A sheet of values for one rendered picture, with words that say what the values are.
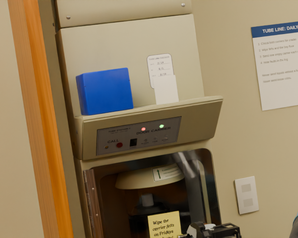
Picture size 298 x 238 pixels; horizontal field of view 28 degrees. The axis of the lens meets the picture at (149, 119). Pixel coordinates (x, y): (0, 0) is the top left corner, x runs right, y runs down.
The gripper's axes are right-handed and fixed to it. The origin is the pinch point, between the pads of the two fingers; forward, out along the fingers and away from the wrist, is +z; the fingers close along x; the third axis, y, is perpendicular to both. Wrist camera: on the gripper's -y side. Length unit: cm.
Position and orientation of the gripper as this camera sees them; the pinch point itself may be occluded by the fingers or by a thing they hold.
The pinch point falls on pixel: (188, 236)
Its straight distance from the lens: 138.7
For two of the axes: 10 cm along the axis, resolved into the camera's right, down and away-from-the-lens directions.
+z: -2.5, -0.2, 9.7
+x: -1.4, -9.9, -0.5
